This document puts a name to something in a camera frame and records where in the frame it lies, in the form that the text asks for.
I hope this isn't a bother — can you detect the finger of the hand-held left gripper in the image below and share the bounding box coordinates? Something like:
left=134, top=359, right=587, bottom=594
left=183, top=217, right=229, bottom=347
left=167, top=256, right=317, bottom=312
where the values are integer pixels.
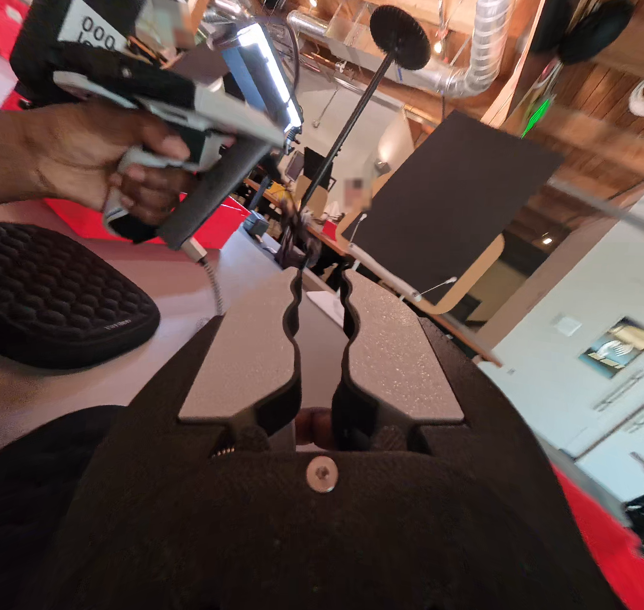
left=151, top=84, right=288, bottom=150

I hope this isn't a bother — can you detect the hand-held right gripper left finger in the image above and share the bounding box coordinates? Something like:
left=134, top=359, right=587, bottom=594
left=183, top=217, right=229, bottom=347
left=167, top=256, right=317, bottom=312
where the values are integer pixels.
left=178, top=266, right=304, bottom=435

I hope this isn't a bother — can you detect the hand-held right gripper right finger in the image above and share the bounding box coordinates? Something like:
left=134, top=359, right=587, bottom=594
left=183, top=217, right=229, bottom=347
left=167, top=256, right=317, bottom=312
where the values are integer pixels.
left=331, top=269, right=466, bottom=447

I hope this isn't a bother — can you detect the grey usb hub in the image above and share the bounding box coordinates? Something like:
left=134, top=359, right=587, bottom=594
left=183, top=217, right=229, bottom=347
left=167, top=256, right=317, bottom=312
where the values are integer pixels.
left=160, top=135, right=285, bottom=252

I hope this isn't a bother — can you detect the black white braided cable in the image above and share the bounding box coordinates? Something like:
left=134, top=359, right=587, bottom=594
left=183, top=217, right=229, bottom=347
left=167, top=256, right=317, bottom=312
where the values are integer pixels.
left=180, top=237, right=225, bottom=317

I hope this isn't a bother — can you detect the person's right hand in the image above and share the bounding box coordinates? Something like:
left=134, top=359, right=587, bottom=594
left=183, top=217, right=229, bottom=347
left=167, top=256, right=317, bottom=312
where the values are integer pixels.
left=294, top=407, right=334, bottom=446

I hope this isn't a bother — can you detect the person's left hand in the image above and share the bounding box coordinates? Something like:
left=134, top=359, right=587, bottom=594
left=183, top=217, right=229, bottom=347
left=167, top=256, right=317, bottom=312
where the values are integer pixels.
left=0, top=100, right=198, bottom=228

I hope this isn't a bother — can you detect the lit led light panel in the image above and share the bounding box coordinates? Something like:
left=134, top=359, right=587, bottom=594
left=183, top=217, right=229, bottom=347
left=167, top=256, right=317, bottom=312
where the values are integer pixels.
left=221, top=21, right=305, bottom=129

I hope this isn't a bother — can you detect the white board stand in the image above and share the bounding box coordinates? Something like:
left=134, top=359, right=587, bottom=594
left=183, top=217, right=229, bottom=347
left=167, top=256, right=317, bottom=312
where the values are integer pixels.
left=306, top=213, right=460, bottom=327

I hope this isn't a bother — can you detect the red storage bin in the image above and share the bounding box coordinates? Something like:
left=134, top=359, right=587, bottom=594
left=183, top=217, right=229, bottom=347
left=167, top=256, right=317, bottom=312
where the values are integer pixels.
left=0, top=0, right=251, bottom=250

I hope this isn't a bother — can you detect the small grey box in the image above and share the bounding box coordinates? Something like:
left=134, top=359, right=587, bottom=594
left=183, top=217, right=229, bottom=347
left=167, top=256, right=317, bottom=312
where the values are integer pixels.
left=243, top=211, right=271, bottom=240

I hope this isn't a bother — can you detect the black pole with round disc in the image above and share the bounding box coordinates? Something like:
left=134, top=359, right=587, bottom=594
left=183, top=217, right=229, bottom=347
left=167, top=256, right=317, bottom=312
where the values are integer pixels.
left=301, top=6, right=432, bottom=215

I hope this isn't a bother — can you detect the black honeycomb cushion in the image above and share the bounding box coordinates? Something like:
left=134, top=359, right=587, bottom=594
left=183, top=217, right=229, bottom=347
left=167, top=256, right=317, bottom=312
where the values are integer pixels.
left=0, top=222, right=162, bottom=370

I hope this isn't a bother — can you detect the green exit sign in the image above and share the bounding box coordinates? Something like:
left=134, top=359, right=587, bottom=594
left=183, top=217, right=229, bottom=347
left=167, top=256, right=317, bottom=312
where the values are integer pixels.
left=520, top=97, right=552, bottom=139

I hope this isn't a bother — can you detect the black ceiling lamp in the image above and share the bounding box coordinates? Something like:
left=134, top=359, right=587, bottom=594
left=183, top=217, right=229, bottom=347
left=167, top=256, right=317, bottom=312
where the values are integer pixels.
left=557, top=0, right=636, bottom=66

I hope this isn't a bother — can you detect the dark cable bundle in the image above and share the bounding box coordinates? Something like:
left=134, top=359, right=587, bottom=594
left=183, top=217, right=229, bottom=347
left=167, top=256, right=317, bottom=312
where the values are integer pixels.
left=276, top=193, right=323, bottom=269

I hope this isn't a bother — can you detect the black board with wooden frame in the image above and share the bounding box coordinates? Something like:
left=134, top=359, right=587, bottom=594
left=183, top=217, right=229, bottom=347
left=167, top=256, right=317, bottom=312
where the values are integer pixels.
left=336, top=111, right=564, bottom=315

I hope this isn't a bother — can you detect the silver ventilation duct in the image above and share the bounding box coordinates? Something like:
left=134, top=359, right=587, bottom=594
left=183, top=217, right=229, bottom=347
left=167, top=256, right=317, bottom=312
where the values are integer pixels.
left=287, top=0, right=521, bottom=99

